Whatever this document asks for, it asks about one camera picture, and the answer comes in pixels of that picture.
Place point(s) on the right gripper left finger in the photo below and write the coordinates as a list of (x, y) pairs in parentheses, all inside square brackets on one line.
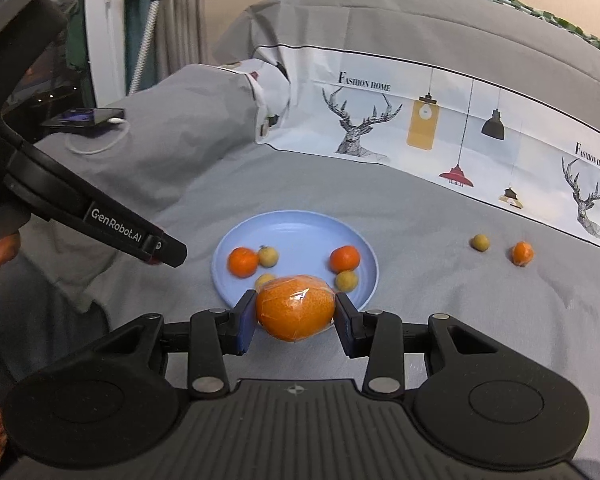
[(216, 333)]

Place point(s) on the black smartphone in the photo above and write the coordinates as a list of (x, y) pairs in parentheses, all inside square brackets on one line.
[(83, 118)]

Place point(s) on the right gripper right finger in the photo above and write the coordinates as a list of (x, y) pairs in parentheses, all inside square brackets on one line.
[(377, 337)]

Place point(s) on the orange mandarin on plate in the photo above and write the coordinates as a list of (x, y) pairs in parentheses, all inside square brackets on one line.
[(242, 262)]

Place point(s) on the orange fruit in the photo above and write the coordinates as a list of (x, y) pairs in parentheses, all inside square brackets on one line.
[(295, 307)]

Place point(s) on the light blue plastic plate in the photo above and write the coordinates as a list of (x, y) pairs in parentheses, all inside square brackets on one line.
[(304, 241)]

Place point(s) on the small green-yellow fruit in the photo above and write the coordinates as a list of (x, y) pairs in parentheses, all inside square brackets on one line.
[(263, 279), (268, 256), (346, 281), (480, 242)]

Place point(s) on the grey printed sofa cover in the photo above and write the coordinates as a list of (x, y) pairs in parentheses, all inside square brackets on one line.
[(420, 123)]

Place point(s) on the orange mandarin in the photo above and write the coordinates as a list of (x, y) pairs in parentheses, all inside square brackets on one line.
[(242, 262), (522, 253), (344, 258)]

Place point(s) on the grey curtain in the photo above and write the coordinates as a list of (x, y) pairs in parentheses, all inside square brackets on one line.
[(181, 35)]

